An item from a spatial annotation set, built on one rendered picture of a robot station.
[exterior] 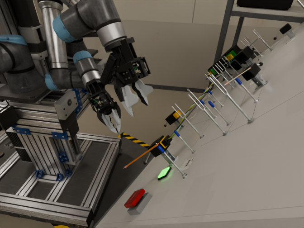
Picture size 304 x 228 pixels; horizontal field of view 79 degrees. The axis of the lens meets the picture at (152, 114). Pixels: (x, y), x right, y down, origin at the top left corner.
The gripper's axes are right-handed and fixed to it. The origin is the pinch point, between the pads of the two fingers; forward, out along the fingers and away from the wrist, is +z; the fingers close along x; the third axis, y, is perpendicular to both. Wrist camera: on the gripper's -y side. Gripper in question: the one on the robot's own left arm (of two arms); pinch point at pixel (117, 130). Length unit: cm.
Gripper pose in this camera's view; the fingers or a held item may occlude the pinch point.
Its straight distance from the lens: 71.1
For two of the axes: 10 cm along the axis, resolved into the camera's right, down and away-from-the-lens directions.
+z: 4.6, 8.5, -2.6
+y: -0.8, -2.5, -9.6
